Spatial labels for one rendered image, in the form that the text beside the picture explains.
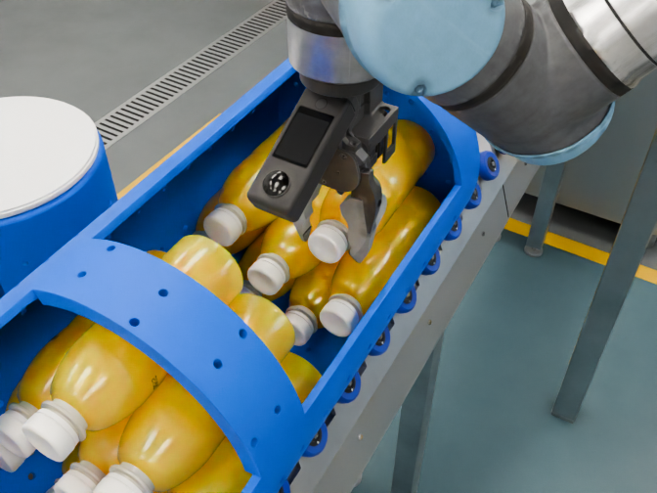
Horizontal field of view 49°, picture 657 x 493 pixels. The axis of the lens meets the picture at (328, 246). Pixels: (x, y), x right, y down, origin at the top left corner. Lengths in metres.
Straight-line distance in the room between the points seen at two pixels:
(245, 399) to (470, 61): 0.29
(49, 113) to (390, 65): 0.77
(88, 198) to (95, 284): 0.48
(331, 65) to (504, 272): 1.80
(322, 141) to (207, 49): 2.83
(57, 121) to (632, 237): 1.08
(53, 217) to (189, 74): 2.30
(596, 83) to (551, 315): 1.75
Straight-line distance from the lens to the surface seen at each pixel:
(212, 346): 0.54
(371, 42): 0.43
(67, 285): 0.58
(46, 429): 0.57
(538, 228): 2.33
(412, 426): 1.50
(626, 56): 0.52
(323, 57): 0.59
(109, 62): 3.44
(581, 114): 0.55
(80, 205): 1.03
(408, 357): 0.95
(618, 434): 2.05
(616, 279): 1.64
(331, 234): 0.73
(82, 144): 1.07
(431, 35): 0.44
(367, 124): 0.67
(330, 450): 0.82
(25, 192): 1.01
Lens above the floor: 1.63
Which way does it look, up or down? 44 degrees down
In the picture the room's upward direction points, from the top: straight up
